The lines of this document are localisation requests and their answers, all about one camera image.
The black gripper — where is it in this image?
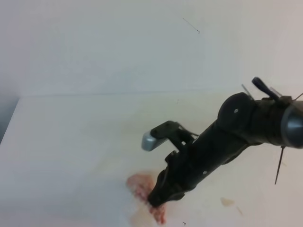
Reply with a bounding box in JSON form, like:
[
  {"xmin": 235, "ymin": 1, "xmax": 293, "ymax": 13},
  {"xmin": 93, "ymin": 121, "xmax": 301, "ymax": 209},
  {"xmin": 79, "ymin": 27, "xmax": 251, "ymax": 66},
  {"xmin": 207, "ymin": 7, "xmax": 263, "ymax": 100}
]
[{"xmin": 147, "ymin": 92, "xmax": 250, "ymax": 207}]

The pink striped microfiber rag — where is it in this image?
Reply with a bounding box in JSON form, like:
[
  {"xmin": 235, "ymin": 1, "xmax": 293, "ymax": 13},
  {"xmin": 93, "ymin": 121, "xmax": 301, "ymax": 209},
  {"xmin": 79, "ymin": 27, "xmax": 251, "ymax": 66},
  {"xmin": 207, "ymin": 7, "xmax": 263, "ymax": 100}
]
[{"xmin": 126, "ymin": 174, "xmax": 166, "ymax": 225}]

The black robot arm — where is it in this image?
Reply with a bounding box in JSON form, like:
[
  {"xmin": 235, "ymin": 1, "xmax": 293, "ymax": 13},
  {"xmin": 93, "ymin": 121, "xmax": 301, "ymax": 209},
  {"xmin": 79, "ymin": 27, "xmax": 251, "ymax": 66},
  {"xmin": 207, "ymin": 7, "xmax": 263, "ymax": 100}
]
[{"xmin": 144, "ymin": 93, "xmax": 303, "ymax": 207}]

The small brown coffee spot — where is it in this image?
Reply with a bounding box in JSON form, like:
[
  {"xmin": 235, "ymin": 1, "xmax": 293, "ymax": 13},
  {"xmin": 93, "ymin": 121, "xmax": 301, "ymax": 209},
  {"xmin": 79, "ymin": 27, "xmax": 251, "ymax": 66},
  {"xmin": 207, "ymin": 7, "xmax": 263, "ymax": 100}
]
[{"xmin": 220, "ymin": 197, "xmax": 235, "ymax": 207}]

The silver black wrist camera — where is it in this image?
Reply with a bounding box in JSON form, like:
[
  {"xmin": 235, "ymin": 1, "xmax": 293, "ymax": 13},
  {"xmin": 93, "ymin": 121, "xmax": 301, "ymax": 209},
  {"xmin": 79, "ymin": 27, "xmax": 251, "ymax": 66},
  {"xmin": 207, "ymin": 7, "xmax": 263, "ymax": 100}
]
[{"xmin": 141, "ymin": 121, "xmax": 199, "ymax": 152}]

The thin black camera cable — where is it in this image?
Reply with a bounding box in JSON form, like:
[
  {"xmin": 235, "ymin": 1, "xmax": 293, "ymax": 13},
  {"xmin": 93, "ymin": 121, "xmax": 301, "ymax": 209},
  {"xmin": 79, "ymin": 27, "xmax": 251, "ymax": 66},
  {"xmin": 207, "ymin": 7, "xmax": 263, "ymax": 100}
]
[{"xmin": 177, "ymin": 122, "xmax": 200, "ymax": 139}]

